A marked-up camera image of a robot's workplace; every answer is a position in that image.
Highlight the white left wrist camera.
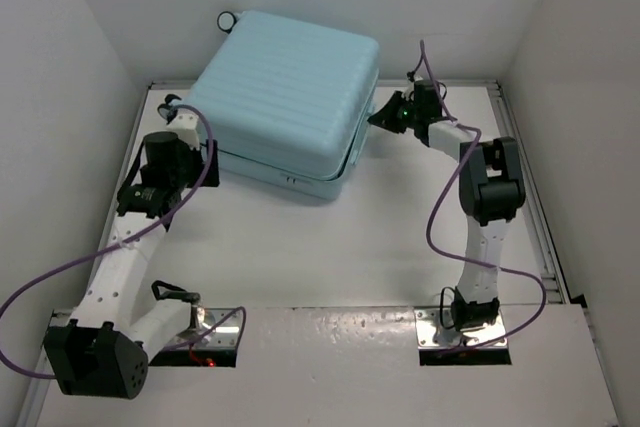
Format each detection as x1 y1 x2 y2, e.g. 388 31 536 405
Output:
166 110 200 149

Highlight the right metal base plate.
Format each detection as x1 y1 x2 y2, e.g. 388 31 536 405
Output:
414 307 508 351

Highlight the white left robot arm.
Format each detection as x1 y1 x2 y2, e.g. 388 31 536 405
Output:
44 131 219 399

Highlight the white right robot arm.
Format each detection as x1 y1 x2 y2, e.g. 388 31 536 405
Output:
368 78 526 331

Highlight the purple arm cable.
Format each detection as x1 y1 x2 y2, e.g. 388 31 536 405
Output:
409 39 547 351
0 104 248 379

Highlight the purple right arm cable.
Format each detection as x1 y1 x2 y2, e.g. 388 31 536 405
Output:
409 39 547 351

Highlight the metal base plate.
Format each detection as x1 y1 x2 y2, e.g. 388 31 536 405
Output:
162 307 246 352
414 307 508 351

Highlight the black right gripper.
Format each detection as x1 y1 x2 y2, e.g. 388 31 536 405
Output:
370 93 420 136

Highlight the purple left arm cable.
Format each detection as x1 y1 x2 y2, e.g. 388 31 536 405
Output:
0 104 248 379

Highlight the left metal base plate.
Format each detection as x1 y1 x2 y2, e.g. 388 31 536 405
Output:
162 307 246 352

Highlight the light blue suitcase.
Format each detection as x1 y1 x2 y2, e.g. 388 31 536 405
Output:
158 10 379 201

